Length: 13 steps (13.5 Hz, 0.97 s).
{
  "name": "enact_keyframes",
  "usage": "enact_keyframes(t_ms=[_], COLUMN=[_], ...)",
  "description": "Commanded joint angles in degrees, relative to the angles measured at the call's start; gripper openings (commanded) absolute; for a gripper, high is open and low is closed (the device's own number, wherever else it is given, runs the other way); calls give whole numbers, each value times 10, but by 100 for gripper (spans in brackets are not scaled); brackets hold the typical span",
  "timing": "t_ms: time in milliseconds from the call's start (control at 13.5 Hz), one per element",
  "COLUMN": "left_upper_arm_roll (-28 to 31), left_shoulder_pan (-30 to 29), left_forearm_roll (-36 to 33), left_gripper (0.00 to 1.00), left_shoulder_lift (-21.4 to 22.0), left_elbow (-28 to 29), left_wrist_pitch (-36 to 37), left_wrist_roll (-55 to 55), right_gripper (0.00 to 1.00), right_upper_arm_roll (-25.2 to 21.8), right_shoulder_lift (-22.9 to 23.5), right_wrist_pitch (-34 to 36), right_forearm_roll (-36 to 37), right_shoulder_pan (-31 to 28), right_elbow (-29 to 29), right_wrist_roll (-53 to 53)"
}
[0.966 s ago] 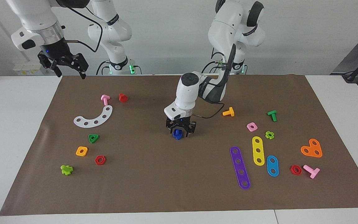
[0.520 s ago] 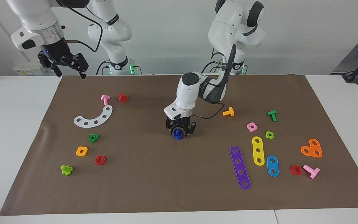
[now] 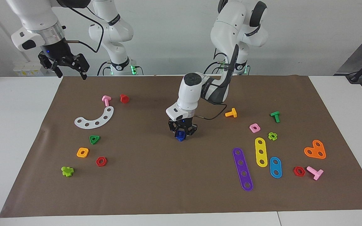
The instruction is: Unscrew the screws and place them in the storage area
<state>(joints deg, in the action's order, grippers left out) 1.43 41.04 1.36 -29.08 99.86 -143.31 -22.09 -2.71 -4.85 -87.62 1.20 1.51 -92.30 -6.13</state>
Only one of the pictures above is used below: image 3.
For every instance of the pink plastic bolt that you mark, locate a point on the pink plastic bolt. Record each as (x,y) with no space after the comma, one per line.
(106,100)
(317,173)

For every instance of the orange plastic bolt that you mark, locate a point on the orange plastic bolt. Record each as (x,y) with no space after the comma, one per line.
(233,113)

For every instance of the lime green plastic bolt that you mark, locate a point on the lime green plastic bolt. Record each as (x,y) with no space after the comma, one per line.
(67,171)

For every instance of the green triangle nut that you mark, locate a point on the green triangle nut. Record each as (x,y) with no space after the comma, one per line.
(91,138)

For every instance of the orange square nut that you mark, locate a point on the orange square nut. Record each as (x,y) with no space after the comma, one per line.
(79,153)

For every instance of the orange heart-shaped plate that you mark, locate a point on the orange heart-shaped plate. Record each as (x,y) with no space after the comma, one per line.
(315,150)

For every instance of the brown table mat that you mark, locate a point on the brown table mat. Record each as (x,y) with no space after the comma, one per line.
(156,175)

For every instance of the white power box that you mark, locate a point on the white power box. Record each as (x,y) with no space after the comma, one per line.
(27,70)

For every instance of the dark red hex nut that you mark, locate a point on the dark red hex nut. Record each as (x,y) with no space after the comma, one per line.
(98,162)
(295,171)

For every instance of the blue square nut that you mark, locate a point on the blue square nut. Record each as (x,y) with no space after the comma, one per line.
(180,136)

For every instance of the white curved five-hole strip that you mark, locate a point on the white curved five-hole strip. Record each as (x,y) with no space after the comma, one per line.
(101,120)

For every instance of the lime green cross nut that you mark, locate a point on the lime green cross nut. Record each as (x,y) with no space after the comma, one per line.
(270,136)

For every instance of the yellow three-hole strip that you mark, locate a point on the yellow three-hole strip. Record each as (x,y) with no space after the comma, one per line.
(260,147)

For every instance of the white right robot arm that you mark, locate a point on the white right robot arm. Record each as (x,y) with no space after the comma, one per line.
(33,18)

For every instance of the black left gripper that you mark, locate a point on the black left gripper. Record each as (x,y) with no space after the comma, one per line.
(182,123)

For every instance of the blue two-hole strip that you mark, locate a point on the blue two-hole strip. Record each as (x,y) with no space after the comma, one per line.
(275,167)

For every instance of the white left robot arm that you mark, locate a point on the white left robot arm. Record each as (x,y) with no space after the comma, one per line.
(190,94)

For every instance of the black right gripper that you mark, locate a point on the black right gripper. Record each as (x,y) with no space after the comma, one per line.
(58,53)

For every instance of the purple four-hole strip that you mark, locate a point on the purple four-hole strip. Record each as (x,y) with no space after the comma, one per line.
(239,158)

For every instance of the pink square nut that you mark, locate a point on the pink square nut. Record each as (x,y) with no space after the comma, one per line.
(257,129)

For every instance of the red plastic bolt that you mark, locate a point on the red plastic bolt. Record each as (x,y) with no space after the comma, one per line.
(124,98)

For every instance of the grey partition panel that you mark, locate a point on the grey partition panel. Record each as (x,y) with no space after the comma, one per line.
(350,59)

